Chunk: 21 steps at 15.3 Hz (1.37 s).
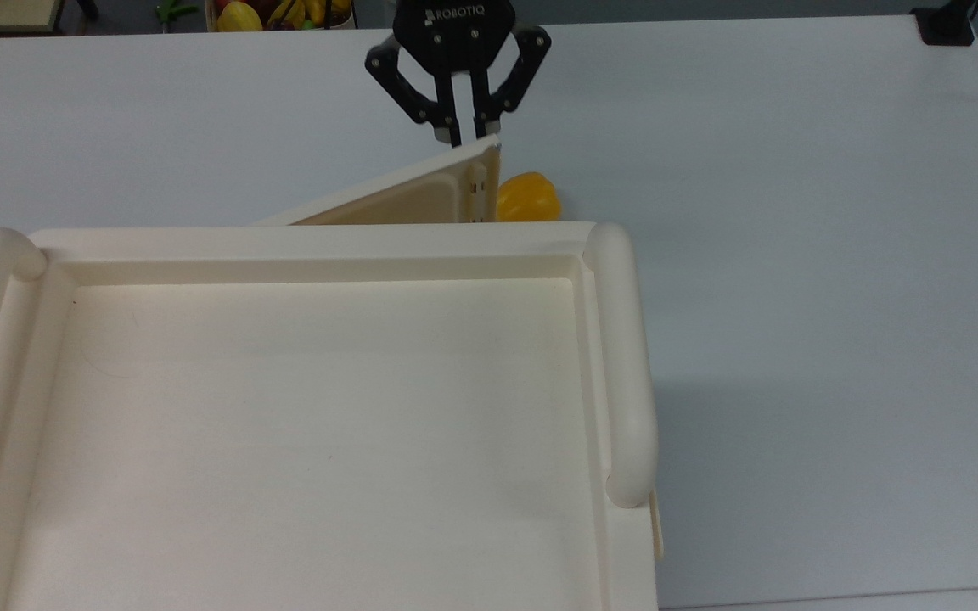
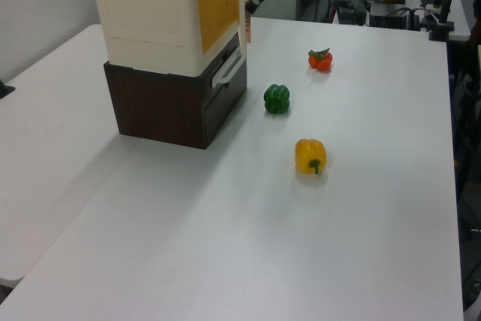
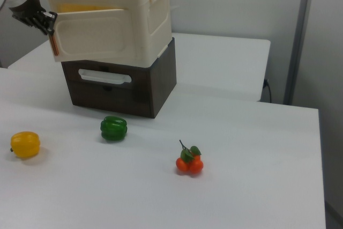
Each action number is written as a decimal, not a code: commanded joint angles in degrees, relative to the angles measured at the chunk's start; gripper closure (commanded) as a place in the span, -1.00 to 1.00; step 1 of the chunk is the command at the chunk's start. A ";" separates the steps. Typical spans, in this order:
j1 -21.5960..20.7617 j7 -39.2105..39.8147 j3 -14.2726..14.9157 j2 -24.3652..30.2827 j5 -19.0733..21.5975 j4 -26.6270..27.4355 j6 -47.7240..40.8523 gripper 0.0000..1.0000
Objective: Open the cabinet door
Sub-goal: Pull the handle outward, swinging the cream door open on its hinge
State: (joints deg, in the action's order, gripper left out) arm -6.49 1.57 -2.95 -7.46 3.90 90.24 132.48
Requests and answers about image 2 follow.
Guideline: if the yellow toy bell pepper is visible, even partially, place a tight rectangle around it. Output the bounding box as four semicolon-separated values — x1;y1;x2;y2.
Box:
294;138;328;176

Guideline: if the black electronics box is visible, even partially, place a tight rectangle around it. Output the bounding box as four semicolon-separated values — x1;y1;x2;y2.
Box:
333;0;372;28
369;4;416;31

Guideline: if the cabinet door with yellow panel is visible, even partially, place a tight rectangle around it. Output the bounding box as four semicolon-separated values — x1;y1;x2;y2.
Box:
195;0;252;59

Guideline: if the white background desk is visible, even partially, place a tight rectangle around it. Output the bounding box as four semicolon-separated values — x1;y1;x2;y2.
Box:
342;0;472;41

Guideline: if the white drawer handle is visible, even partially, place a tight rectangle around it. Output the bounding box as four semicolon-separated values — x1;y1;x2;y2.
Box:
210;49;245;87

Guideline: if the black table clamp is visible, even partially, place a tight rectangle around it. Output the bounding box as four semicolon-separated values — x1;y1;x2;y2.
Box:
0;78;17;101
427;20;456;42

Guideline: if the orange toy tomato bunch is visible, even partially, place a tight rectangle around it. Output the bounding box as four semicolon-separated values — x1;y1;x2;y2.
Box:
307;47;334;73

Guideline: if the green toy bell pepper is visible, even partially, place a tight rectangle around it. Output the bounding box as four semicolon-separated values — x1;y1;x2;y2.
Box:
263;83;292;115

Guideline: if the dark brown wooden drawer box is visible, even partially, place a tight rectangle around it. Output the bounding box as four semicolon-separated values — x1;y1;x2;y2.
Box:
103;58;249;151

